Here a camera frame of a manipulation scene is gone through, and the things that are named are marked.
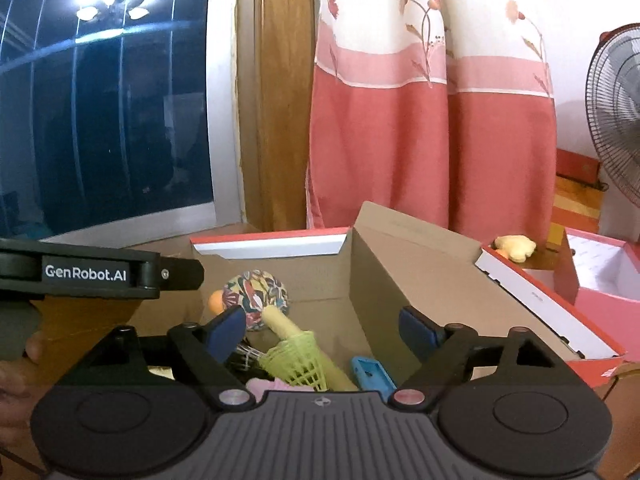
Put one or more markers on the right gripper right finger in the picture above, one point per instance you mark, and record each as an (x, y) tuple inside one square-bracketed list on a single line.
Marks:
[(443, 353)]

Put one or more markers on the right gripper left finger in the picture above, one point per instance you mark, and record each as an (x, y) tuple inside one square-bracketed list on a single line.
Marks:
[(200, 354)]

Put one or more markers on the person's left hand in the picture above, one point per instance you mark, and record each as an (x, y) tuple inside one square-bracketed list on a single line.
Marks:
[(20, 391)]

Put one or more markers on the orange ping pong ball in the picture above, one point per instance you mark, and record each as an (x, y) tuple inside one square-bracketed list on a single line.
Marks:
[(216, 302)]

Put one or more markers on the pink soft toy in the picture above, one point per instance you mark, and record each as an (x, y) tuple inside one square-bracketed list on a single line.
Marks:
[(260, 387)]

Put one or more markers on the colourful patterned ball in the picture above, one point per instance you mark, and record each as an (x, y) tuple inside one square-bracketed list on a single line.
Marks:
[(252, 291)]

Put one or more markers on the blue plastic toy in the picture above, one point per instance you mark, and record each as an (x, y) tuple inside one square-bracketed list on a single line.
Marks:
[(372, 376)]

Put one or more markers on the green plastic shuttlecock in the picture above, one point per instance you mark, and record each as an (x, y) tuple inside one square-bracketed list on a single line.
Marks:
[(296, 360)]

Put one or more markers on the red cardboard shoe box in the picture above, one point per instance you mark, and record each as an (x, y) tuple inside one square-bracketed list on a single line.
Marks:
[(348, 285)]

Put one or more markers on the yellow plush toy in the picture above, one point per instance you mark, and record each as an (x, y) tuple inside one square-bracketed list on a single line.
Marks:
[(516, 248)]

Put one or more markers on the red shoe box lid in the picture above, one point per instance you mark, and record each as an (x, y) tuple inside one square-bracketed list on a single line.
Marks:
[(590, 299)]

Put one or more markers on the red and white curtain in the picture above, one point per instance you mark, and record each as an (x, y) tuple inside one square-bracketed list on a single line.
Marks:
[(441, 109)]

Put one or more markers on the white standing fan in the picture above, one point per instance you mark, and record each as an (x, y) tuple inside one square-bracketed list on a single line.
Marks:
[(612, 107)]

